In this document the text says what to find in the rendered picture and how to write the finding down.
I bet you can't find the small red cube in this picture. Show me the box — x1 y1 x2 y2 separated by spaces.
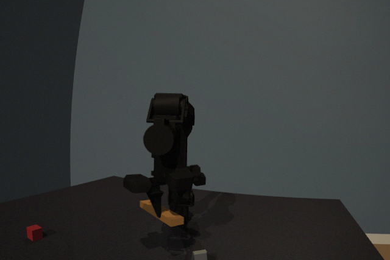
26 225 43 241

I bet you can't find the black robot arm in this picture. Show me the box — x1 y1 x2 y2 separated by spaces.
143 93 201 224

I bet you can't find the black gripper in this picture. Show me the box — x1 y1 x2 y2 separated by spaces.
123 150 206 217

